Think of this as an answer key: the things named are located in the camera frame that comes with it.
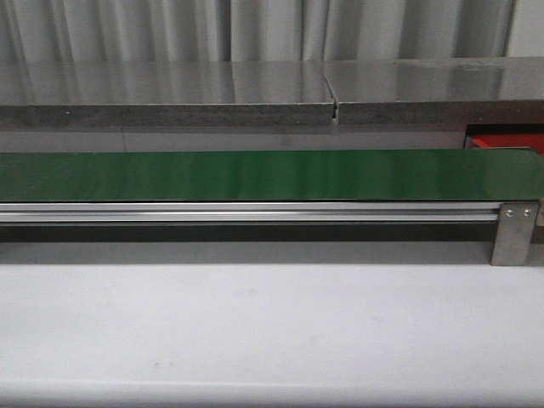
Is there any left grey stone slab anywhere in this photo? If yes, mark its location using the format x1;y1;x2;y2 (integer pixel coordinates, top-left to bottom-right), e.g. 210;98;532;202
1;61;335;129

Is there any grey stone slab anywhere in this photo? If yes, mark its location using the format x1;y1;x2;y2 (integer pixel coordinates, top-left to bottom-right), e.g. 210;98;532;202
322;57;543;125
1;61;335;129

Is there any grey pleated curtain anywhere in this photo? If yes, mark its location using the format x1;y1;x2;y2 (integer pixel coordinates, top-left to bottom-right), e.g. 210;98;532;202
1;1;514;63

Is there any right grey stone slab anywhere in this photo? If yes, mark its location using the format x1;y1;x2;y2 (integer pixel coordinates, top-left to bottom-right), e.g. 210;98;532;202
322;57;543;125

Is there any steel conveyor support bracket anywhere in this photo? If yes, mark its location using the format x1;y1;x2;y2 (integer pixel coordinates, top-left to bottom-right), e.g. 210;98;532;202
490;201;539;266

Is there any red plastic tray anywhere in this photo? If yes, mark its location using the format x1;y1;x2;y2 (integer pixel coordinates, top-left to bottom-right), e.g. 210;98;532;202
466;133;544;156

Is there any aluminium conveyor side rail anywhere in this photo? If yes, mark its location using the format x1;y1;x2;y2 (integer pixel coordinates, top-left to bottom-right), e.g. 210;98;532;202
1;201;502;224

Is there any green conveyor belt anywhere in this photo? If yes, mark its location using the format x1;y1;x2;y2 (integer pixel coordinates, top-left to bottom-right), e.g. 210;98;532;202
1;149;543;202

